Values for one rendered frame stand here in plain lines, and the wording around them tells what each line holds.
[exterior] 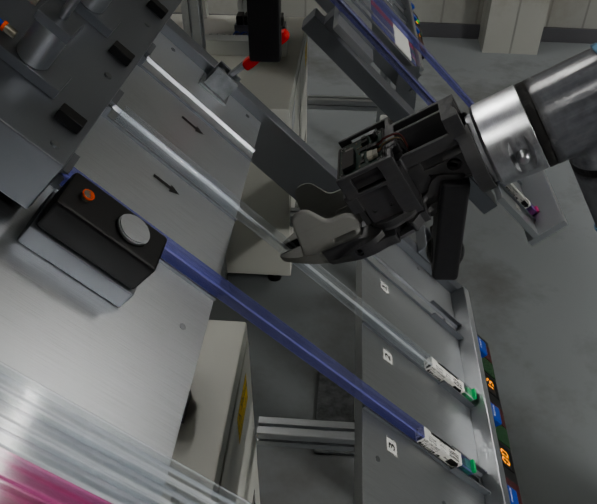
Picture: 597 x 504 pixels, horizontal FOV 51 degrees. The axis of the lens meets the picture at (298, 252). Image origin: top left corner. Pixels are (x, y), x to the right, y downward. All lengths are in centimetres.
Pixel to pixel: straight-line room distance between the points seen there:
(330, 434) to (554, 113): 84
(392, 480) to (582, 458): 116
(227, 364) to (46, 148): 59
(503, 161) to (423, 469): 30
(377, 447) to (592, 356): 141
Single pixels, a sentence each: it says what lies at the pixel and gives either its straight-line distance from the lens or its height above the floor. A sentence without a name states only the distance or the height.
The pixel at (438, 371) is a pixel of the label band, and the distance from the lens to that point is 74.
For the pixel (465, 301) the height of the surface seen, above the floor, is 73.
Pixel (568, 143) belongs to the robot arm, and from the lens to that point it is 54.
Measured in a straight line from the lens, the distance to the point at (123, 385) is 42.
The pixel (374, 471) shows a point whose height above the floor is 84.
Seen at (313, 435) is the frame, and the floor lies 32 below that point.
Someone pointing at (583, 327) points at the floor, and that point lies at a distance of 203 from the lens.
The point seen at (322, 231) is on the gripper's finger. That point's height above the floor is 98.
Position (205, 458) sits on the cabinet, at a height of 62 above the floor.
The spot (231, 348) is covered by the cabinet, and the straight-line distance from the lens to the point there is 96.
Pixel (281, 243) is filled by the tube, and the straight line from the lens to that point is 61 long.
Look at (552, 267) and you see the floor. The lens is 222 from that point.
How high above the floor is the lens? 133
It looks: 39 degrees down
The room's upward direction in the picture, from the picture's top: straight up
